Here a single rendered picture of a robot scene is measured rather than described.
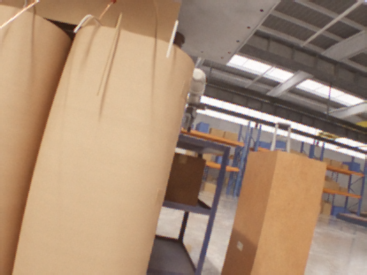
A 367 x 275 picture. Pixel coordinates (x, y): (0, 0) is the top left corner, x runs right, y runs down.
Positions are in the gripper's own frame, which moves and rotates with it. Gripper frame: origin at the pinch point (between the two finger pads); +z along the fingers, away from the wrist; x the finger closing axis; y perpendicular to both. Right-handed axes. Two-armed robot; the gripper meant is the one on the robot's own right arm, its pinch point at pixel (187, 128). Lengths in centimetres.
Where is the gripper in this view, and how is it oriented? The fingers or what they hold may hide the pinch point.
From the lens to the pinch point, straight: 159.5
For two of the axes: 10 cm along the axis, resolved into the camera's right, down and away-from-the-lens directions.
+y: -9.4, -1.9, 2.9
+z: -2.3, 9.7, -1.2
